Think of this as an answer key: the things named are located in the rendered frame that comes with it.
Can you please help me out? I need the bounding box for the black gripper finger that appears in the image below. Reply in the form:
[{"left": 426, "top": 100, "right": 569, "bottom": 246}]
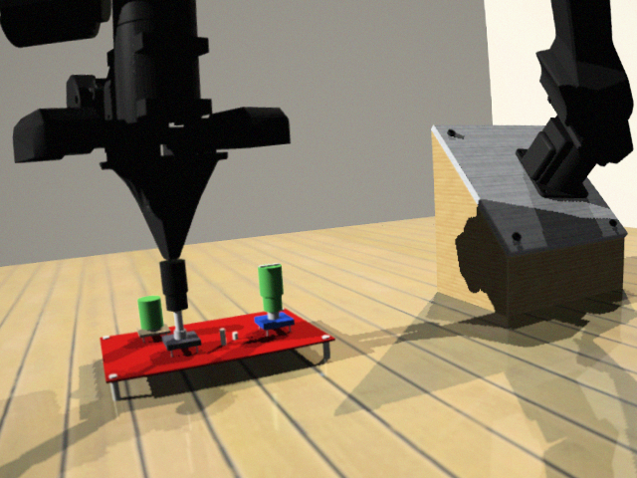
[
  {"left": 100, "top": 155, "right": 176, "bottom": 260},
  {"left": 173, "top": 151, "right": 228, "bottom": 260}
]

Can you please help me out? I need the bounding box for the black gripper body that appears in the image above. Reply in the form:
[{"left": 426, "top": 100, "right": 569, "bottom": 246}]
[{"left": 13, "top": 19, "right": 291, "bottom": 163}]

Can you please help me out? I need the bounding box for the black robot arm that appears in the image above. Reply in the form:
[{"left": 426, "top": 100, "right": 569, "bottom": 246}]
[{"left": 0, "top": 0, "right": 634, "bottom": 198}]

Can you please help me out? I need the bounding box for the red circuit board with knobs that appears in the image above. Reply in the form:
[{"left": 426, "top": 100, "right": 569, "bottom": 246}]
[{"left": 100, "top": 259, "right": 335, "bottom": 401}]

